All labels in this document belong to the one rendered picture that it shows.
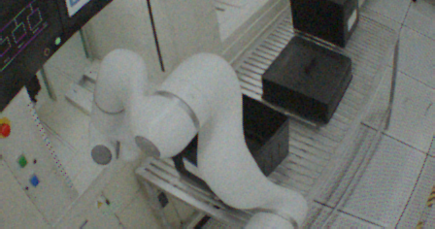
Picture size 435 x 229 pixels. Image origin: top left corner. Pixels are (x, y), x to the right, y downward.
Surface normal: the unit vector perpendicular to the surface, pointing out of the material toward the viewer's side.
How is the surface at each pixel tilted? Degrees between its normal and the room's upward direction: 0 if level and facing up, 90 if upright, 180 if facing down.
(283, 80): 0
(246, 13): 0
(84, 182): 0
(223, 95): 75
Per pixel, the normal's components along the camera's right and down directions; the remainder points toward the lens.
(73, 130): -0.13, -0.69
